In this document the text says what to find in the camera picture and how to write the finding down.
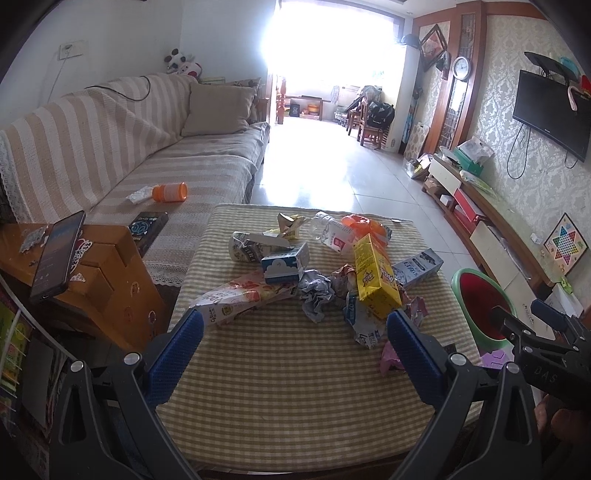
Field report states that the long printed snack wrapper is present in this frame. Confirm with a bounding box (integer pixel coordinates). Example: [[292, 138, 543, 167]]
[[190, 271, 297, 326]]

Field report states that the red green trash bin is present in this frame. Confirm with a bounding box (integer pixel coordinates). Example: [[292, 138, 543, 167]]
[[451, 268, 517, 352]]

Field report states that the wall mounted television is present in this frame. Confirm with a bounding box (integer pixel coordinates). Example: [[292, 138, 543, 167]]
[[513, 70, 590, 162]]

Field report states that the striped beige sofa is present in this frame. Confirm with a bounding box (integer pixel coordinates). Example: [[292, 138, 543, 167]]
[[1, 73, 270, 287]]

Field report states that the grey toothpaste box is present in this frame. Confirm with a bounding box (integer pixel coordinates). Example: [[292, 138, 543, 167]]
[[393, 249, 444, 290]]

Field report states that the round wall clock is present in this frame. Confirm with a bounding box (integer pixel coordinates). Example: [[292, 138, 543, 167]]
[[451, 56, 472, 82]]

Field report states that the yellow orange juice carton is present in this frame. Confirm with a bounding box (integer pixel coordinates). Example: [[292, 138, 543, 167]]
[[353, 234, 403, 321]]

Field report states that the orange plastic snack bag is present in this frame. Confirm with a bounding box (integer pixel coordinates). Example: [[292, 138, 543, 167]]
[[341, 214, 392, 246]]

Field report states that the black smartphone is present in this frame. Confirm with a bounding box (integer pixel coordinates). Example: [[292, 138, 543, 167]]
[[29, 211, 86, 304]]

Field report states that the newspaper ball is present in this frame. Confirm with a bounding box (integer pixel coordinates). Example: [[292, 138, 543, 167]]
[[297, 270, 335, 324]]

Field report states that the pink snack wrapper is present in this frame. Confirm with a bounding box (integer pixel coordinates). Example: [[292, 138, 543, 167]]
[[380, 296, 430, 376]]

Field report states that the wooden tv cabinet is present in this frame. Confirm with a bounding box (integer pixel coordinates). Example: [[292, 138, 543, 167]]
[[423, 157, 560, 300]]

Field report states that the wooden side table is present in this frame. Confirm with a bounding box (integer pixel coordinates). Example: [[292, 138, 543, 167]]
[[1, 220, 168, 352]]

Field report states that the orange capped small bottle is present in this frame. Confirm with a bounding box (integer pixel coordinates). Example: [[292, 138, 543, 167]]
[[126, 182, 188, 205]]

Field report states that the white blue milk carton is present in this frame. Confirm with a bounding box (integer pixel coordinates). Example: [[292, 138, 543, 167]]
[[260, 242, 311, 284]]

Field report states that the wooden chair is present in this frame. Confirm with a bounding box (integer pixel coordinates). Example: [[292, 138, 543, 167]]
[[346, 96, 394, 150]]

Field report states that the green box on cabinet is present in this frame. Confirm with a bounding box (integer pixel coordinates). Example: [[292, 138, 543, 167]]
[[453, 147, 484, 177]]

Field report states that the chinese checkers board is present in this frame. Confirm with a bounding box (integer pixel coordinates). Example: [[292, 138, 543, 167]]
[[544, 213, 589, 275]]

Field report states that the clear plastic bottle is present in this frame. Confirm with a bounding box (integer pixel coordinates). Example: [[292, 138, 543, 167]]
[[310, 211, 356, 255]]

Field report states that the black remote box on sofa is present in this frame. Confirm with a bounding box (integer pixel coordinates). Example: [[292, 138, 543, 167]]
[[128, 212, 168, 257]]

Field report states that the plush toy on sofa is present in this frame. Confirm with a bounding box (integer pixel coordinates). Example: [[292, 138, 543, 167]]
[[164, 48, 202, 80]]

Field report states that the blue white foil wrapper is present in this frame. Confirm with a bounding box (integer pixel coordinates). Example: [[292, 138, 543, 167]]
[[342, 292, 385, 349]]

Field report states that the patterned crushed paper carton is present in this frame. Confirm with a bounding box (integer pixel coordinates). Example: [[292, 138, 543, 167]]
[[228, 231, 293, 263]]

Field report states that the yellow medicine box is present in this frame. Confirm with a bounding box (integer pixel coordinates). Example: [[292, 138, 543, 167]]
[[277, 213, 310, 241]]

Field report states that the person's right hand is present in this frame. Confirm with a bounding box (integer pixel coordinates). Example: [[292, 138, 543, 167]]
[[534, 394, 590, 453]]

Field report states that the beige sofa cushion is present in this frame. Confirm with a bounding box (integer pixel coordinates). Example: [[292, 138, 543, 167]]
[[181, 83, 256, 137]]

